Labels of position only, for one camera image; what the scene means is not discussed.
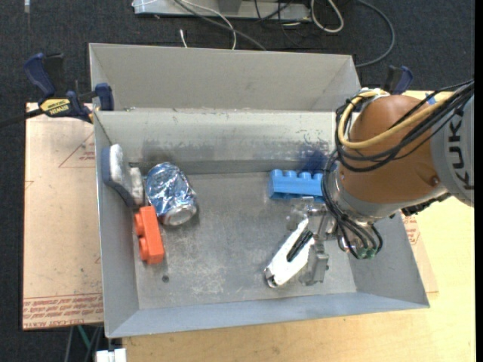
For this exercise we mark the orange toy building block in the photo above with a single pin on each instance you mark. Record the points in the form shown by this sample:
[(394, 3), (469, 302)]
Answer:
[(150, 236)]

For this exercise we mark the blue toy building block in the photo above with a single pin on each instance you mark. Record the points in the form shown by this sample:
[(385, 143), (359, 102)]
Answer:
[(294, 185)]

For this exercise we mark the crushed blue drink can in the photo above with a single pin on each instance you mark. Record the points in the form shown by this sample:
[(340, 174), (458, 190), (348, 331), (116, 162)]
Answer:
[(170, 191)]

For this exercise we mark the grey metal bin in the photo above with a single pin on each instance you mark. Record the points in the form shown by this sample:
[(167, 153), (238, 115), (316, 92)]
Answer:
[(234, 240)]

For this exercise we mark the brown cardboard board, red print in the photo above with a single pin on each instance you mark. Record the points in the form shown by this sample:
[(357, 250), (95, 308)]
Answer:
[(60, 221)]

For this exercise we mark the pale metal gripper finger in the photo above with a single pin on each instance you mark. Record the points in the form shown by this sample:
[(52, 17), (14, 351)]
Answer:
[(316, 272), (300, 211)]

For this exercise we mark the white plastic tool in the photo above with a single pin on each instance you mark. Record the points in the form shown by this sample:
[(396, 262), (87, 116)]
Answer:
[(285, 266)]

